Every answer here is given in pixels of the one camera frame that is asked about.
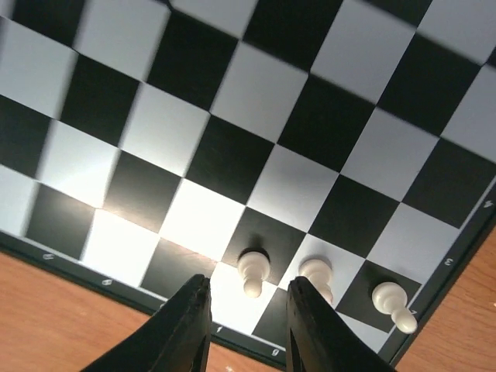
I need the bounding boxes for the white pawn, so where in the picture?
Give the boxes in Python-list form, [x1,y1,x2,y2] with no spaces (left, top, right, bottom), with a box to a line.
[237,251,270,298]
[371,282,418,334]
[298,258,333,305]

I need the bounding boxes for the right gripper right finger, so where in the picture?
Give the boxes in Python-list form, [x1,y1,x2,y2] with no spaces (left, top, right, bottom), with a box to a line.
[286,276,394,372]

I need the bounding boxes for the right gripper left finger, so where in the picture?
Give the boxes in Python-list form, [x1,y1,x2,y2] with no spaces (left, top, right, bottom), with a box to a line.
[84,274,212,371]

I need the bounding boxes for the black and white chessboard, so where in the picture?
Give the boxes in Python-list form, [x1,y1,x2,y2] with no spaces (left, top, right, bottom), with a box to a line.
[1,1,495,367]

